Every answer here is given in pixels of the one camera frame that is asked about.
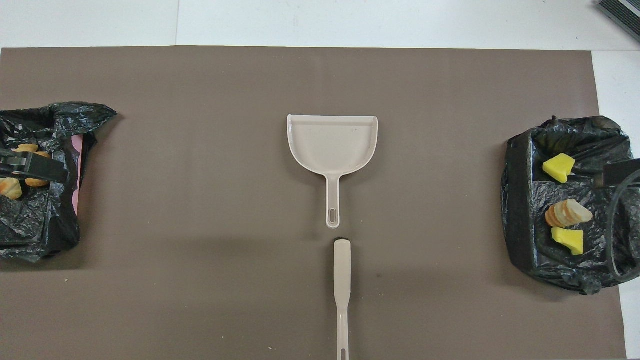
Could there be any pale foam scrap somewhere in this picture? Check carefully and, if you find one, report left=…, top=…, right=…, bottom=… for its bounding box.
left=0, top=177, right=24, bottom=201

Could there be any black bag lined trash bin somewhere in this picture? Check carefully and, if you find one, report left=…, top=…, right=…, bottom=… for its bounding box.
left=501, top=116, right=640, bottom=296

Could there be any beige hand brush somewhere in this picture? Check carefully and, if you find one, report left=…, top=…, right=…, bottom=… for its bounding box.
left=333, top=238, right=352, bottom=360

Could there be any dark ribbed panel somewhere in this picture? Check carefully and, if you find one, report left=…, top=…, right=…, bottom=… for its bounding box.
left=596, top=0, right=640, bottom=43

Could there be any beige layered sponge chunk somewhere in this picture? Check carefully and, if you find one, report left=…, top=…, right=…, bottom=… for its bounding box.
left=545, top=199, right=594, bottom=229

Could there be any right black lined bin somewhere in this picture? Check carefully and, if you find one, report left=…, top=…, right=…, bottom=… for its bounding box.
left=0, top=102, right=118, bottom=263

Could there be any beige plastic dustpan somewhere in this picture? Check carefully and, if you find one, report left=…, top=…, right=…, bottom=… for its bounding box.
left=287, top=114, right=379, bottom=229

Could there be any pink plastic bin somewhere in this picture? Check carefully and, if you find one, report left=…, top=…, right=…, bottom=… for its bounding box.
left=71, top=135, right=83, bottom=216

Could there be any thick yellow sponge piece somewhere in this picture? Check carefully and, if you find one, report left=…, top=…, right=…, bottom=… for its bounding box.
left=542, top=153, right=576, bottom=184

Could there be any brown table mat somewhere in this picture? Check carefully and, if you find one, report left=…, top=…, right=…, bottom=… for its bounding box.
left=0, top=46, right=626, bottom=360

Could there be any brown cork-like lump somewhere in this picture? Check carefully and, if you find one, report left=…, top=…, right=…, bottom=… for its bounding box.
left=12, top=144, right=52, bottom=188

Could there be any yellow sponge with green backing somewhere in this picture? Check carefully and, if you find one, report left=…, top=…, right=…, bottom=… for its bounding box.
left=551, top=227, right=585, bottom=256

